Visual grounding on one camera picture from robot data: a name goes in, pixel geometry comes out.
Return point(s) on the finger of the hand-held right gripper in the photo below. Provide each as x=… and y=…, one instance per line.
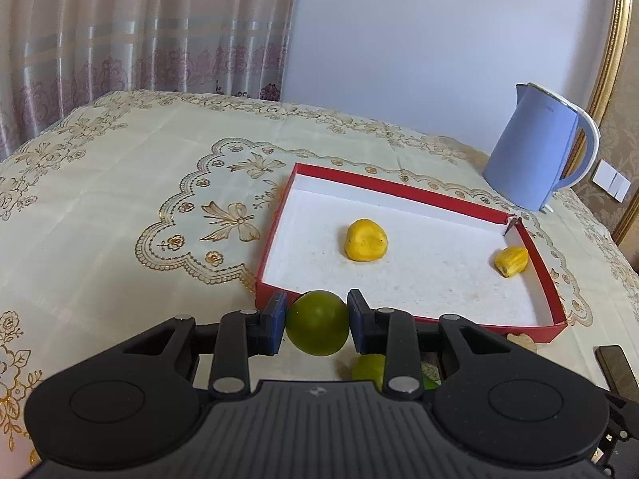
x=615, y=366

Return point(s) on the red shallow cardboard box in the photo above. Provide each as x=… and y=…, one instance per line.
x=399, y=279

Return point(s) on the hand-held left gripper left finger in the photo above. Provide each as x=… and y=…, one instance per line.
x=276, y=324

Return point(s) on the gold wall moulding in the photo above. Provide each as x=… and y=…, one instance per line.
x=630, y=219
x=611, y=45

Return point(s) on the pink patterned curtain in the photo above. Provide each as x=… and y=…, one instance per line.
x=140, y=45

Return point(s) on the round green lime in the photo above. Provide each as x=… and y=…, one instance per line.
x=370, y=370
x=317, y=323

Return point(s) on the small yellow fruit piece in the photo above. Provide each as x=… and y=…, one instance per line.
x=511, y=261

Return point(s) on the large yellow fruit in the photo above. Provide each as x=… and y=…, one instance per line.
x=366, y=239

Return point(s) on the light blue electric kettle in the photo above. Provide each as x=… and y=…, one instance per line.
x=529, y=149

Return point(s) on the cream embroidered tablecloth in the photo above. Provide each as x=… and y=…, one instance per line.
x=125, y=199

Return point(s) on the white wall socket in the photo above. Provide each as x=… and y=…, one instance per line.
x=611, y=179

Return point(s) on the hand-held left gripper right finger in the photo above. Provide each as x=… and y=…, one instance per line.
x=357, y=322

